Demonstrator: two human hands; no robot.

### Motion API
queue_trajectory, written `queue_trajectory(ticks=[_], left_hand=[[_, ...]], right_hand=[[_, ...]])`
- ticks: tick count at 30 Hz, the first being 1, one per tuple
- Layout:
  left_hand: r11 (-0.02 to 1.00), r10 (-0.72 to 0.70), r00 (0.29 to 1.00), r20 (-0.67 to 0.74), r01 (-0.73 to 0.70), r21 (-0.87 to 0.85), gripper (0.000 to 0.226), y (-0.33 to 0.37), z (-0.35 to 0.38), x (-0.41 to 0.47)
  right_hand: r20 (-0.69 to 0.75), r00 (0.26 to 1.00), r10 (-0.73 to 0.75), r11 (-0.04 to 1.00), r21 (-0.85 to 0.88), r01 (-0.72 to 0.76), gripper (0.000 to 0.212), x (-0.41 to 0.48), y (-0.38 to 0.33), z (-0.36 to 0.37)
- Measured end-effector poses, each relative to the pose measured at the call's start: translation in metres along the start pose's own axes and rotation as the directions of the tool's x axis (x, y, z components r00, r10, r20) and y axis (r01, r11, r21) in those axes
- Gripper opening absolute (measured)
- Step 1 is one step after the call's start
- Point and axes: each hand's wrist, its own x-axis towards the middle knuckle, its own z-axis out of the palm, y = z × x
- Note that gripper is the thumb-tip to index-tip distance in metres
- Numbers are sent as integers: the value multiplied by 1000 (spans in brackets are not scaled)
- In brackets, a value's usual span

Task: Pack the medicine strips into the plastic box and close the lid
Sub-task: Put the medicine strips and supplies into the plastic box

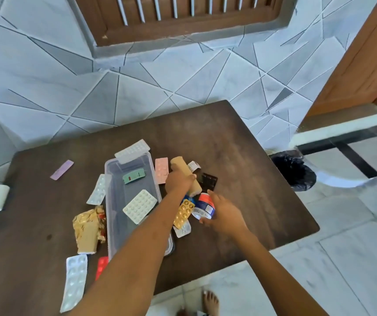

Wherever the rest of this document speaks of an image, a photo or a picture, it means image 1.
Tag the white many-pill blister pack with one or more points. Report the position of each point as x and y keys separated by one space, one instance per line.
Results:
x=132 y=150

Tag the white jar red blue label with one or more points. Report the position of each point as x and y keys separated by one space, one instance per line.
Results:
x=205 y=205

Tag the person's left forearm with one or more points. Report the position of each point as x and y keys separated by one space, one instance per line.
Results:
x=135 y=259

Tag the orange gold blister pack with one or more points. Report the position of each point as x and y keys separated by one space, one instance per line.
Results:
x=183 y=214

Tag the brown wooden louvred window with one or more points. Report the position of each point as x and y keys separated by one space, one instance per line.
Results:
x=191 y=27

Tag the small white red-marked packet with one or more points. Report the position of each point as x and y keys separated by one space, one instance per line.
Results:
x=193 y=166

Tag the pink blister pack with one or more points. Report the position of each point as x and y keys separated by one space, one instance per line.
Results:
x=161 y=169

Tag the person's left hand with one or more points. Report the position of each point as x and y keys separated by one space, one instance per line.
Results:
x=178 y=182

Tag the narrow silver blister pack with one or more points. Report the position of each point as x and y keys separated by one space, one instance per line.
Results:
x=97 y=190

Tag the person's right forearm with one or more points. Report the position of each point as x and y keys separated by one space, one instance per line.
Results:
x=274 y=276

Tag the brown wooden door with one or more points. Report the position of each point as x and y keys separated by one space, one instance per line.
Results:
x=356 y=62

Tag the person's right hand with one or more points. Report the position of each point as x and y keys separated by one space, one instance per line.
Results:
x=228 y=220

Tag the person's right foot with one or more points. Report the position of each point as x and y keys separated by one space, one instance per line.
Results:
x=209 y=302

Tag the lilac strip sachet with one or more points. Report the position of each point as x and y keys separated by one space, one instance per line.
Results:
x=61 y=170

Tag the red blister pack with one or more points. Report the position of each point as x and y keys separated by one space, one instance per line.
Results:
x=102 y=266

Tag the black blister pack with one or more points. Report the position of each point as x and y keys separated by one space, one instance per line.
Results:
x=209 y=182

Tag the square white blister pack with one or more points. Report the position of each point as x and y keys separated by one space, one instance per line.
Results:
x=139 y=206

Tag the clear plastic storage box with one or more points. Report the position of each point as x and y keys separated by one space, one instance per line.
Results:
x=116 y=210

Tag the gold foil wrapper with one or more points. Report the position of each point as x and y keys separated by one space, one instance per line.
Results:
x=86 y=217

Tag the tan bandage roll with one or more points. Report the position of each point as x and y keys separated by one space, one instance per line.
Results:
x=179 y=162
x=87 y=238

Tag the long silver blister pack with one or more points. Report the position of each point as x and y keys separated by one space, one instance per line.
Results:
x=74 y=281

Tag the small green blister pack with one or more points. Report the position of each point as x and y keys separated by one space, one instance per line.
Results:
x=134 y=176

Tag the black trash bag bin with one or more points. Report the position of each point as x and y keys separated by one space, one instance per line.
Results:
x=293 y=171

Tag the dark brown wooden table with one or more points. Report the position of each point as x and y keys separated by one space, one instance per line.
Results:
x=224 y=134

